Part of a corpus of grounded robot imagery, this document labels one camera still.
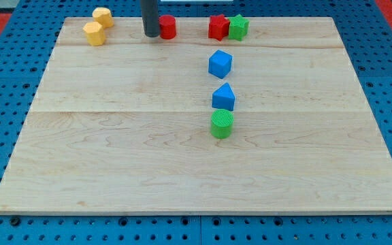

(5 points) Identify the yellow hexagon block front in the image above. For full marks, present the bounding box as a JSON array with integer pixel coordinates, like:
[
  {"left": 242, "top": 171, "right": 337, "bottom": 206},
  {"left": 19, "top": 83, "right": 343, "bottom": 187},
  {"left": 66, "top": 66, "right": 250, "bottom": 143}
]
[{"left": 82, "top": 22, "right": 106, "bottom": 46}]

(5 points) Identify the blue cube block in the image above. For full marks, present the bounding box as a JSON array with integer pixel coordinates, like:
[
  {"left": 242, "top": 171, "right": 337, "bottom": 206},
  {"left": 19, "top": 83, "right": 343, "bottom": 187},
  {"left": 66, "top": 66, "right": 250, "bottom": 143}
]
[{"left": 208, "top": 50, "right": 233, "bottom": 79}]

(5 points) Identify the yellow hexagon block rear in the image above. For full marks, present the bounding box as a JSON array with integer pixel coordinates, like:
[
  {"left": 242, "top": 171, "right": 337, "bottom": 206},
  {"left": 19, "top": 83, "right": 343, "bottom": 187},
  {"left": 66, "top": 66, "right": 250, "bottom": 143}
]
[{"left": 92, "top": 7, "right": 114, "bottom": 28}]

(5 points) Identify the red star block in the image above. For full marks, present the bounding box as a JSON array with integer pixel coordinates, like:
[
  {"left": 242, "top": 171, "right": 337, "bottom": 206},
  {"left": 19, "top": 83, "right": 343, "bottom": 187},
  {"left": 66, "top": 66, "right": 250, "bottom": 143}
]
[{"left": 208, "top": 14, "right": 230, "bottom": 41}]

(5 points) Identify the light wooden board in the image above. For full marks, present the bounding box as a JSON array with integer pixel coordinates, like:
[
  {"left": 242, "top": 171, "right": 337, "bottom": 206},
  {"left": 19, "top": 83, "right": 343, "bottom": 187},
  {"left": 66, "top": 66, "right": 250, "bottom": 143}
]
[{"left": 0, "top": 17, "right": 392, "bottom": 216}]

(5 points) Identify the green star block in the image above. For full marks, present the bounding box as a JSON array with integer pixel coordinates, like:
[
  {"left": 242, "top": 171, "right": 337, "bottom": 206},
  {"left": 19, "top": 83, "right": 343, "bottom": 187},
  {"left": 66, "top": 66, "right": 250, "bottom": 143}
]
[{"left": 228, "top": 14, "right": 250, "bottom": 41}]

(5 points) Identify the blue triangle block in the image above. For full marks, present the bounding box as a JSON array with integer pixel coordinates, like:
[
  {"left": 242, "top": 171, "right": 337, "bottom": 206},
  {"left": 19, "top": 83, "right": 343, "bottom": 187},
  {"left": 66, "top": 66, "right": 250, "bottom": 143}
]
[{"left": 212, "top": 82, "right": 235, "bottom": 111}]

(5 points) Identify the red cylinder block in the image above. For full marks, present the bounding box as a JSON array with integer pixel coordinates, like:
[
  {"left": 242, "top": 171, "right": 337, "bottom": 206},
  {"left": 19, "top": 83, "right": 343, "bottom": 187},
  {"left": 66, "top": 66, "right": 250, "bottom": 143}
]
[{"left": 159, "top": 15, "right": 176, "bottom": 39}]

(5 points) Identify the yellow hexagon block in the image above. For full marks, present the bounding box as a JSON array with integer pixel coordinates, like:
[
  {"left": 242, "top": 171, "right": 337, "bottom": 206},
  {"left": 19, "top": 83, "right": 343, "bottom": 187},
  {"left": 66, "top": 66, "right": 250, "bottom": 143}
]
[
  {"left": 92, "top": 7, "right": 114, "bottom": 28},
  {"left": 82, "top": 22, "right": 106, "bottom": 46}
]

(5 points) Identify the green cylinder block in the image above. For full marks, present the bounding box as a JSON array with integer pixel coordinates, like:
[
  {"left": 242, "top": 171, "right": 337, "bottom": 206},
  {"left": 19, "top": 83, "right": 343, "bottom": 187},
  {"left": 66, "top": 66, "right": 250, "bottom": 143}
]
[{"left": 210, "top": 109, "right": 234, "bottom": 139}]

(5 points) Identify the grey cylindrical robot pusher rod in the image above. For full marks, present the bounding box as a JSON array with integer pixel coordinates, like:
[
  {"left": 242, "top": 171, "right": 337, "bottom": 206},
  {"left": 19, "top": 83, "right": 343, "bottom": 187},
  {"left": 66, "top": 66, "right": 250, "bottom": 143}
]
[{"left": 140, "top": 0, "right": 160, "bottom": 37}]

